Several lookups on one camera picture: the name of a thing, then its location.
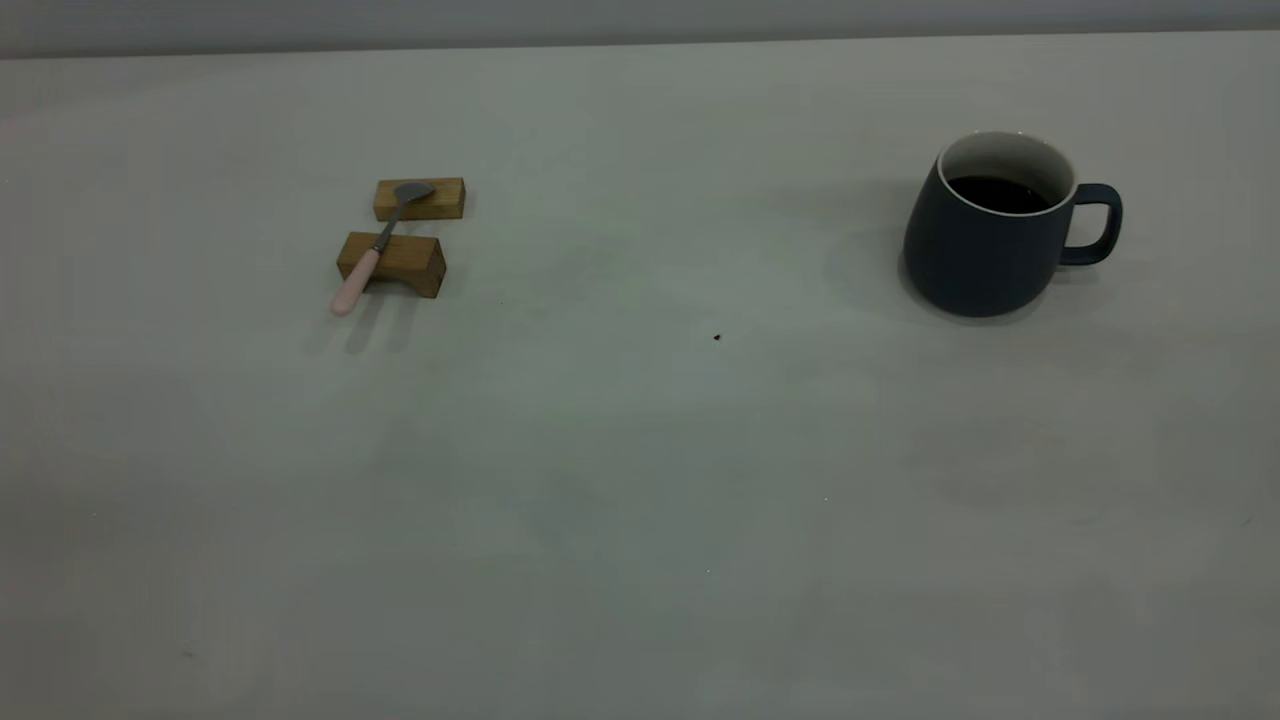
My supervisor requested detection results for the pink handled metal spoon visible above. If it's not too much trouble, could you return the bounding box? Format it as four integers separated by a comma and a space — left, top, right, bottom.
330, 181, 437, 318

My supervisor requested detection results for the flat rectangular wooden block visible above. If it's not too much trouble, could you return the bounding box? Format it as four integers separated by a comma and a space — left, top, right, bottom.
373, 177, 467, 222

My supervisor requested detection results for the dark grey ceramic mug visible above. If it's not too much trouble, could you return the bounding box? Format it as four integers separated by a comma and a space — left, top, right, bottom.
903, 131, 1123, 319

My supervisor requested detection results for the arched wooden block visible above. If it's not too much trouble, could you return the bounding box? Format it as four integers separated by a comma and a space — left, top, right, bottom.
336, 231, 447, 299

